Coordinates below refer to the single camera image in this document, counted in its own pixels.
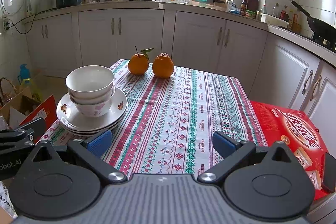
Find blue toy bottle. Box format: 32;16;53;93
18;64;32;86

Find knife block with knives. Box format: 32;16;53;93
246;0;260;12

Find bumpy orange without leaf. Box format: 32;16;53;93
152;52;174;79

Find brown cardboard box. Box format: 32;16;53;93
0;86;42;127

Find black smartphone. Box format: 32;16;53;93
320;153;336;193

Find blue plastic bag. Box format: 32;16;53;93
227;0;240;14

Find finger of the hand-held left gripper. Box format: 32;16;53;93
0;117;47;151

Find white plastic bag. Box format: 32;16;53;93
0;182;17;218

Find white pink-flower bowl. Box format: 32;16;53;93
70;94;115;118
68;86;116;106
66;65;115;98

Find gas stove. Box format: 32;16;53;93
304;35;336;52

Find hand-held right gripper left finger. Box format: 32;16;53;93
31;129;128;185

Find white kitchen cabinets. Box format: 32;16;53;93
25;7;336;214

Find black wok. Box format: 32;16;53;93
291;0;336;39

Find white plastic tray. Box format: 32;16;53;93
260;13;289;28

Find white flower-print plate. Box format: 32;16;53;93
63;124;124;136
59;119;126;133

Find patterned tablecloth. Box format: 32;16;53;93
39;59;268;180

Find white plate with dirt spot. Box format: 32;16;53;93
56;88;128;131

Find orange with green leaf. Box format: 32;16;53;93
128;46;155;75

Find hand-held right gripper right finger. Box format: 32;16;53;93
197;131;294;185

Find red printed gift box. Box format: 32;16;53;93
249;101;336;201

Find grey kitchen countertop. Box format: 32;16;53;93
21;0;336;67

